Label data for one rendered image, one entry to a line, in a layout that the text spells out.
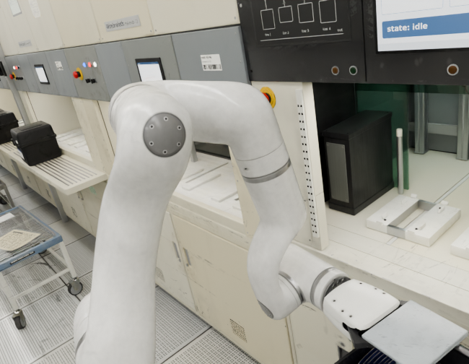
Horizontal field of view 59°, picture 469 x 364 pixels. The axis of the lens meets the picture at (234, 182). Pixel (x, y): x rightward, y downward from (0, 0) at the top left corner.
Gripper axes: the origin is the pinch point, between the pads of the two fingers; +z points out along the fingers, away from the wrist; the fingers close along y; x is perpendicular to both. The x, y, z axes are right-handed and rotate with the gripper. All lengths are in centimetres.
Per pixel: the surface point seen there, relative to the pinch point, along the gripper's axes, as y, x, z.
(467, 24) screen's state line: -33, 42, -13
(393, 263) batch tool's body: -38, -22, -34
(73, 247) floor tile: 22, -110, -309
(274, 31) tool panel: -27, 44, -60
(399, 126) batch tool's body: -77, 3, -61
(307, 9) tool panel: -28, 48, -48
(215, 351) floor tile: -13, -109, -126
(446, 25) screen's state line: -33, 42, -16
